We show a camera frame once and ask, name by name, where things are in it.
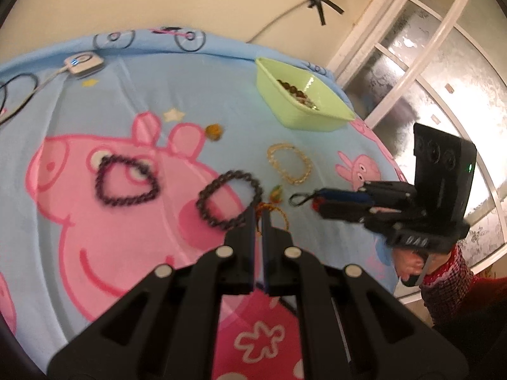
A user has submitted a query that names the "yellow stone chip bracelet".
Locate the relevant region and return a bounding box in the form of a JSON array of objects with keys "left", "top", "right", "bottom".
[{"left": 266, "top": 142, "right": 313, "bottom": 185}]

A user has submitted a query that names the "person's right hand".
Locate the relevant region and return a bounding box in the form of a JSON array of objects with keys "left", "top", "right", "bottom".
[{"left": 396, "top": 250, "right": 434, "bottom": 288}]

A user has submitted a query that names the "black coiled cable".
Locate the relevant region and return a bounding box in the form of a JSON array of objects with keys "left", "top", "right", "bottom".
[{"left": 0, "top": 73, "right": 39, "bottom": 105}]

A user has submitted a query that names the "white window frame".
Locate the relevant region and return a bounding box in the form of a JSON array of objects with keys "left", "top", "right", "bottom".
[{"left": 325, "top": 0, "right": 507, "bottom": 282}]

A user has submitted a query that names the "large brown bead bracelet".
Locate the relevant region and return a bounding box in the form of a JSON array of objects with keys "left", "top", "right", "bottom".
[{"left": 276, "top": 79, "right": 307, "bottom": 101}]

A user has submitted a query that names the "thin orange string bracelet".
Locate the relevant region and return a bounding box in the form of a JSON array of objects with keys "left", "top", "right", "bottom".
[{"left": 255, "top": 202, "right": 291, "bottom": 238}]

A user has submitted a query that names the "light green plastic basket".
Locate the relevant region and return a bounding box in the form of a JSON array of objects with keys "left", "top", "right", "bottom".
[{"left": 254, "top": 57, "right": 356, "bottom": 132}]

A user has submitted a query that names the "blue cartoon pig printed blanket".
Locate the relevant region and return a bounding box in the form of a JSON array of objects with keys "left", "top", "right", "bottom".
[{"left": 0, "top": 28, "right": 408, "bottom": 380}]

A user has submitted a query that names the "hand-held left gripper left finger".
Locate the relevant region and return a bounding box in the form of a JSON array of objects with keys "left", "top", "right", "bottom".
[{"left": 48, "top": 206, "right": 256, "bottom": 380}]

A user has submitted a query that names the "white wall cable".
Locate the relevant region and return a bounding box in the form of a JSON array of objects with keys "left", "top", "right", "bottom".
[{"left": 246, "top": 0, "right": 318, "bottom": 44}]

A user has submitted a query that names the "dark brown bead bracelet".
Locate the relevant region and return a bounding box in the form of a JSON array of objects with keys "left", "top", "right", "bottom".
[{"left": 95, "top": 154, "right": 160, "bottom": 207}]

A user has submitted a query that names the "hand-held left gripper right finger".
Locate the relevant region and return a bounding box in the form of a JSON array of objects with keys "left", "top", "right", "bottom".
[{"left": 262, "top": 210, "right": 470, "bottom": 380}]

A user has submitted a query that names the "white square charger pad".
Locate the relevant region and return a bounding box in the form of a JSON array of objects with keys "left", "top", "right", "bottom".
[{"left": 64, "top": 52, "right": 104, "bottom": 77}]

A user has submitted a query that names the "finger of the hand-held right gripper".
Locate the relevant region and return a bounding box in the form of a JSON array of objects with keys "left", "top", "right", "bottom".
[
  {"left": 315, "top": 181, "right": 420, "bottom": 207},
  {"left": 312, "top": 201, "right": 417, "bottom": 230}
]

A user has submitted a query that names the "red bead black cord charm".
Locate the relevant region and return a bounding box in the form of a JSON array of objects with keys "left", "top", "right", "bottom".
[{"left": 289, "top": 191, "right": 322, "bottom": 211}]

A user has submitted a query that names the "black bead bracelet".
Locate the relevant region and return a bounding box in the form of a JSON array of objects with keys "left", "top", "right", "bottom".
[{"left": 196, "top": 169, "right": 264, "bottom": 231}]

